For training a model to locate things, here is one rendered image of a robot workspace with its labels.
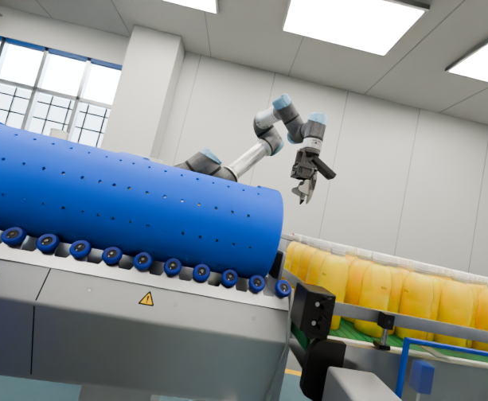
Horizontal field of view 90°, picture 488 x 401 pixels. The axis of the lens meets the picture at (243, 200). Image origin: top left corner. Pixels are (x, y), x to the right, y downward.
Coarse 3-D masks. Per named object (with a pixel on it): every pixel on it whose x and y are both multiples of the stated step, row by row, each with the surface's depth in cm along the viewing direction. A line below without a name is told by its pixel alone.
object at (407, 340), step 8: (408, 344) 52; (424, 344) 53; (432, 344) 53; (440, 344) 54; (472, 352) 55; (480, 352) 55; (400, 360) 53; (400, 368) 52; (400, 376) 52; (400, 384) 52; (400, 392) 52
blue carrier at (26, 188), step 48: (0, 144) 57; (48, 144) 60; (0, 192) 55; (48, 192) 56; (96, 192) 57; (144, 192) 59; (192, 192) 62; (240, 192) 66; (96, 240) 61; (144, 240) 60; (192, 240) 61; (240, 240) 62
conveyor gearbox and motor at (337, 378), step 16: (336, 368) 51; (336, 384) 48; (352, 384) 47; (368, 384) 48; (384, 384) 49; (336, 400) 47; (352, 400) 43; (368, 400) 43; (384, 400) 44; (400, 400) 45
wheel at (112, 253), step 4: (108, 248) 61; (112, 248) 61; (116, 248) 61; (104, 252) 60; (108, 252) 60; (112, 252) 60; (116, 252) 61; (120, 252) 61; (104, 256) 59; (108, 256) 60; (112, 256) 60; (116, 256) 60; (120, 256) 61; (104, 260) 59; (108, 260) 59; (112, 260) 59; (116, 260) 60
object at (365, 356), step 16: (304, 352) 89; (320, 352) 54; (336, 352) 55; (352, 352) 55; (368, 352) 56; (384, 352) 56; (400, 352) 58; (304, 368) 54; (320, 368) 54; (352, 368) 55; (368, 368) 56; (384, 368) 56; (304, 384) 53; (320, 384) 54; (320, 400) 54
